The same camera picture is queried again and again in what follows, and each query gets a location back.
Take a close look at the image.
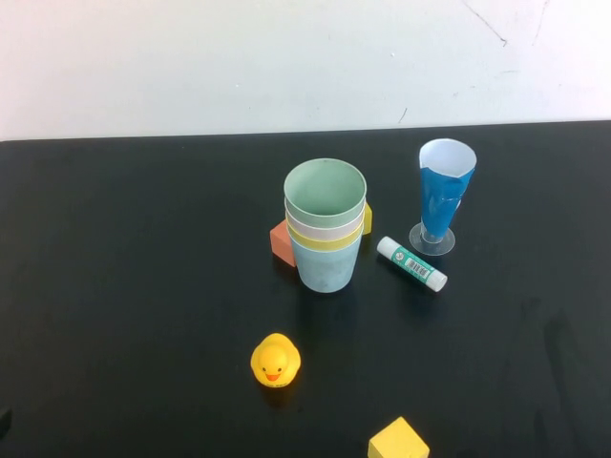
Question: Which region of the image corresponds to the pink plastic cup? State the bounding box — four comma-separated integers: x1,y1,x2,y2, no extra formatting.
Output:
284,198,368,242

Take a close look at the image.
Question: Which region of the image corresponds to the yellow plastic cup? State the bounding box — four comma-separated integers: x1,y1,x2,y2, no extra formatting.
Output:
285,219,365,253

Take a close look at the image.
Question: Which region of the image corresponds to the green plastic cup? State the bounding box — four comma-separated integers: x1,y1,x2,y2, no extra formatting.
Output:
283,157,369,230

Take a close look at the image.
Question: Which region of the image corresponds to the light blue plastic cup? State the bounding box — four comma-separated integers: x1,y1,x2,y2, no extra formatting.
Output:
289,233,363,294

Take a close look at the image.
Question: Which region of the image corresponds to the red foam cube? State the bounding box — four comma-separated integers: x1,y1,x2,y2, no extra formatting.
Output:
269,220,298,269

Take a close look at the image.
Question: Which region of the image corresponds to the white green glue stick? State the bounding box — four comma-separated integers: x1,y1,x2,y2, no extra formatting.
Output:
376,236,449,293

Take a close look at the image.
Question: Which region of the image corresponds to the yellow rubber duck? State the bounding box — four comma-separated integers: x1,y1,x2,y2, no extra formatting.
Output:
249,332,303,389

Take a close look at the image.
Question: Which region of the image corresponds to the clear cone glass blue paper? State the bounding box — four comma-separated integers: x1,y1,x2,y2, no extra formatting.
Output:
409,137,478,257

